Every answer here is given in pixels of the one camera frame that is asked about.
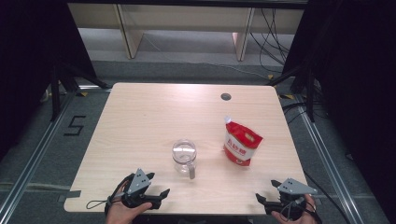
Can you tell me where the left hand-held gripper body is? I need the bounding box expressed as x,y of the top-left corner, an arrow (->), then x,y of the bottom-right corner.
120,168 -> 163,210

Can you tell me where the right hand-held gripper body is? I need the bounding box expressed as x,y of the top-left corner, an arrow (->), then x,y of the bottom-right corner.
263,177 -> 318,221

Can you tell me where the clear jar with beige handle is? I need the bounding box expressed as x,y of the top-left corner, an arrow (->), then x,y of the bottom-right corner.
171,138 -> 198,181

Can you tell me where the red and white spout pouch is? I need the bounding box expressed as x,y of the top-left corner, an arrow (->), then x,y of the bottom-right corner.
222,115 -> 264,167

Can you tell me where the person's right hand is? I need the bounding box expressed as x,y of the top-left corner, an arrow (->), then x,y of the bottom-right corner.
270,193 -> 319,224

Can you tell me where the person's left hand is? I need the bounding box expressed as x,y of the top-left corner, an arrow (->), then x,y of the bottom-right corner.
105,200 -> 154,224

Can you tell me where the black tape strip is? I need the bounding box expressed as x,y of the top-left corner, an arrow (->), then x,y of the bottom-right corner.
57,189 -> 82,203

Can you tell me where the black tape numeral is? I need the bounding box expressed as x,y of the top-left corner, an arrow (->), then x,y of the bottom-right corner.
64,115 -> 87,137

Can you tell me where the black metal stand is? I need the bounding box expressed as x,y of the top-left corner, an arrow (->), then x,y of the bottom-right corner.
266,63 -> 316,123
50,60 -> 110,122

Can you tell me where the black curtain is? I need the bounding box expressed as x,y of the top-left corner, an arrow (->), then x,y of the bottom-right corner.
281,0 -> 396,223
0,0 -> 98,162

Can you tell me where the beige desk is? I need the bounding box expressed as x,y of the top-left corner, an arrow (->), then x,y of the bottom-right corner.
67,3 -> 305,63

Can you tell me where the black wrist strap cord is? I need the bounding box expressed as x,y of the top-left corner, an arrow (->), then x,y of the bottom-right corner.
279,197 -> 316,220
85,173 -> 135,216

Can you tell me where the black floor cable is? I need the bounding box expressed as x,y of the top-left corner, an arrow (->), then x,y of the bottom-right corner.
280,102 -> 314,125
303,170 -> 354,224

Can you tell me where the aluminium floor rail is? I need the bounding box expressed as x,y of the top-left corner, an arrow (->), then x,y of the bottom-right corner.
295,102 -> 359,224
0,90 -> 78,218

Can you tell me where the black cable bundle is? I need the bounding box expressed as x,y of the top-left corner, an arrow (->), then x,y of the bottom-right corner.
249,8 -> 292,75

